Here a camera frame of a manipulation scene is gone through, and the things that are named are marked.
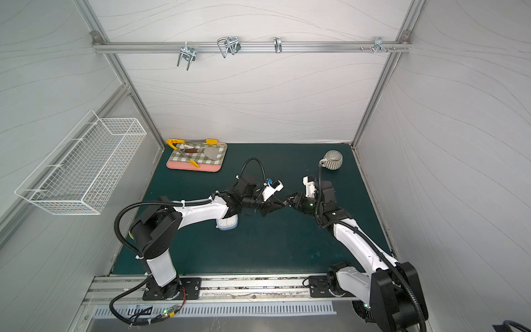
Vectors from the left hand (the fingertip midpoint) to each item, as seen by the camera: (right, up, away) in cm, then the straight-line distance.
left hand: (284, 206), depth 82 cm
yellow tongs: (-63, +29, +37) cm, 78 cm away
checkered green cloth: (-46, +23, +33) cm, 61 cm away
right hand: (+1, +3, +1) cm, 4 cm away
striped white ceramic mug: (+28, +19, +28) cm, 44 cm away
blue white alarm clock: (-24, -9, +6) cm, 26 cm away
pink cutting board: (-51, +15, +30) cm, 61 cm away
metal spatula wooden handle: (-40, +24, +34) cm, 57 cm away
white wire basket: (-69, +15, -13) cm, 72 cm away
